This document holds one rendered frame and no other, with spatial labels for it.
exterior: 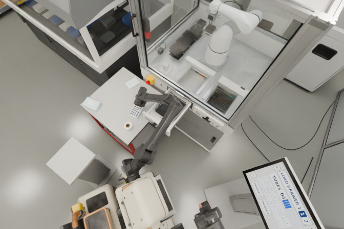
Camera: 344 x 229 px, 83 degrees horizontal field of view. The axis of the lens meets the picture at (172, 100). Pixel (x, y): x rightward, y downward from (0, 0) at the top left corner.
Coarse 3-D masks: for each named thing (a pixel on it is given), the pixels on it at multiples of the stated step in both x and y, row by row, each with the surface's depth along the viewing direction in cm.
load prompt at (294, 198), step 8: (280, 176) 122; (288, 176) 119; (288, 184) 118; (288, 192) 117; (296, 200) 114; (296, 208) 113; (304, 208) 111; (304, 216) 110; (304, 224) 110; (312, 224) 107
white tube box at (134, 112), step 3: (135, 105) 180; (132, 108) 178; (135, 108) 179; (138, 108) 181; (141, 108) 179; (132, 111) 179; (135, 111) 177; (138, 111) 177; (141, 111) 180; (129, 114) 177; (132, 114) 176; (135, 114) 176; (138, 114) 176; (135, 117) 176; (138, 117) 178
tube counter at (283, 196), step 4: (284, 192) 119; (280, 196) 120; (284, 196) 119; (284, 200) 118; (288, 200) 117; (284, 204) 118; (288, 204) 117; (288, 208) 116; (292, 208) 115; (288, 212) 116; (292, 212) 115; (292, 216) 114; (296, 216) 113; (292, 220) 114; (296, 220) 113; (296, 224) 112; (300, 224) 111
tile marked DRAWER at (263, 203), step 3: (261, 201) 128; (264, 201) 126; (261, 204) 127; (264, 204) 126; (267, 204) 125; (264, 207) 126; (267, 207) 125; (264, 210) 126; (267, 210) 124; (264, 213) 125; (267, 213) 124; (270, 213) 123
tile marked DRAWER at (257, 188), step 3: (252, 183) 133; (255, 183) 132; (258, 183) 131; (255, 186) 131; (258, 186) 130; (255, 189) 131; (258, 189) 130; (255, 192) 131; (258, 192) 130; (261, 192) 128; (258, 195) 129; (261, 195) 128
